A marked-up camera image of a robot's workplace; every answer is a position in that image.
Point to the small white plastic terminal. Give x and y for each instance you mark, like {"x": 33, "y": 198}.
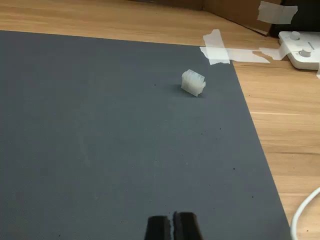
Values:
{"x": 192, "y": 83}

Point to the dark grey mat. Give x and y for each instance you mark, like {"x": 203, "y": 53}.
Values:
{"x": 100, "y": 137}

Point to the brown cardboard partition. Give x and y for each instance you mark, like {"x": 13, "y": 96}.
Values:
{"x": 237, "y": 12}

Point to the black box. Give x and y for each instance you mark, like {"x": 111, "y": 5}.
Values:
{"x": 305, "y": 17}

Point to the white bracket with knobs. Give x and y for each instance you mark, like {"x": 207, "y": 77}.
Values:
{"x": 303, "y": 60}

